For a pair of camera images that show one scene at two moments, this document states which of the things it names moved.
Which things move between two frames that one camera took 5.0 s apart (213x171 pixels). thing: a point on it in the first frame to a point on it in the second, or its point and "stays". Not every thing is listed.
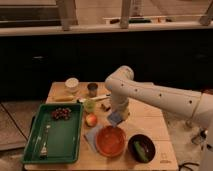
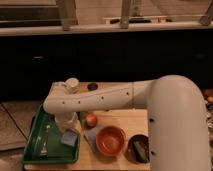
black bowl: (147, 144) stays
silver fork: (44, 150) stays
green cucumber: (140, 151) stays
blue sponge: (114, 118) to (69, 137)
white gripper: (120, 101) to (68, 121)
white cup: (71, 84) stays
